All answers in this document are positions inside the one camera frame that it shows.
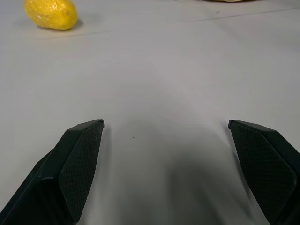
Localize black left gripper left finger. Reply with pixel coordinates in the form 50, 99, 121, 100
0, 119, 105, 225

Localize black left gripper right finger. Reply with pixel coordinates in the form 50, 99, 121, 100
228, 119, 300, 225

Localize yellow lemon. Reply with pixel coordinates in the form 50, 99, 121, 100
24, 0, 78, 31

